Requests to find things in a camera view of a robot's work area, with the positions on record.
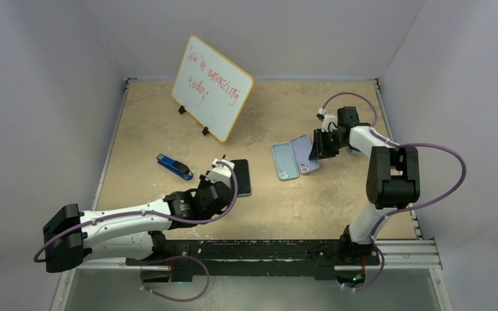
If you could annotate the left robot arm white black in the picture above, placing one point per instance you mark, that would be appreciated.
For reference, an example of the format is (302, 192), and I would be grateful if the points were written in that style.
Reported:
(72, 236)

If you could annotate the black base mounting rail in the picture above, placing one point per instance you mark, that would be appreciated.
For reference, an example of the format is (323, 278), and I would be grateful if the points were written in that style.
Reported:
(324, 260)

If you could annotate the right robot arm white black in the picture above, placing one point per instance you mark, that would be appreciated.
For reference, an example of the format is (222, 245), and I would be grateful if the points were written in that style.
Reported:
(393, 179)

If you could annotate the black smartphone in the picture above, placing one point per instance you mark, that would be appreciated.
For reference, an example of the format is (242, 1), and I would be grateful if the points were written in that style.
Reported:
(241, 169)

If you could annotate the yellow framed whiteboard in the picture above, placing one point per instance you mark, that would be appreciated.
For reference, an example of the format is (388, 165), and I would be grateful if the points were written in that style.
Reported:
(211, 88)

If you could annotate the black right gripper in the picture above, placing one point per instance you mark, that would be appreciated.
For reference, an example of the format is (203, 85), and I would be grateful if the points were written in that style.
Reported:
(319, 150)

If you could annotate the light blue phone case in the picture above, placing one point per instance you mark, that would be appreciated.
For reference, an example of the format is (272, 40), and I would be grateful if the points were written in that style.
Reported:
(285, 162)

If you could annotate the lilac phone case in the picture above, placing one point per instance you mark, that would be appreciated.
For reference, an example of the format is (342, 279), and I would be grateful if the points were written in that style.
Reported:
(302, 147)

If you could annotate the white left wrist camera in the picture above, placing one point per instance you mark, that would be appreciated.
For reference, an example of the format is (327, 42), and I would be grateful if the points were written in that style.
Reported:
(221, 171)

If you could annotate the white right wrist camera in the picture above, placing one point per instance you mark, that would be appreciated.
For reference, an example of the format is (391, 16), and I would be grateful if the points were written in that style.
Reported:
(329, 121)

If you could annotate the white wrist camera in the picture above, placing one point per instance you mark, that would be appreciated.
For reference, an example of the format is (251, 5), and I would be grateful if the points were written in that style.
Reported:
(221, 171)
(329, 121)

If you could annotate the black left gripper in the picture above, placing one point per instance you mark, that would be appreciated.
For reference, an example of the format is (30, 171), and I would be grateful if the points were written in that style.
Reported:
(203, 182)

